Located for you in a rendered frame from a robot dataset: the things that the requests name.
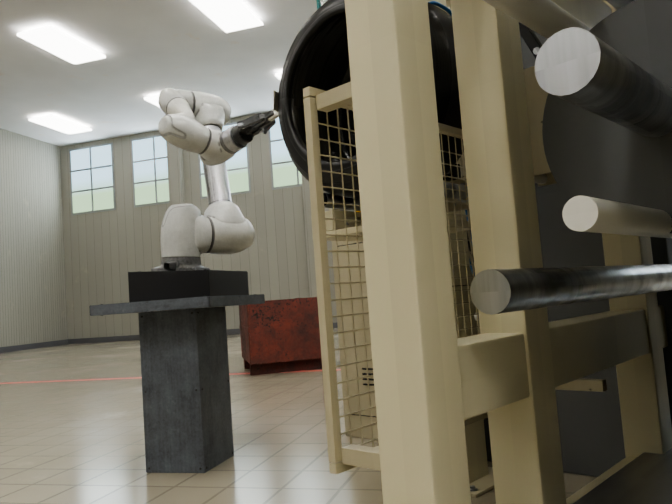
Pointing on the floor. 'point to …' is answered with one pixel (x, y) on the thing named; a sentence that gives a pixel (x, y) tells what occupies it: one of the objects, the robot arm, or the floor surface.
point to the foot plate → (482, 484)
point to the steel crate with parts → (280, 336)
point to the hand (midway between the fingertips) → (275, 113)
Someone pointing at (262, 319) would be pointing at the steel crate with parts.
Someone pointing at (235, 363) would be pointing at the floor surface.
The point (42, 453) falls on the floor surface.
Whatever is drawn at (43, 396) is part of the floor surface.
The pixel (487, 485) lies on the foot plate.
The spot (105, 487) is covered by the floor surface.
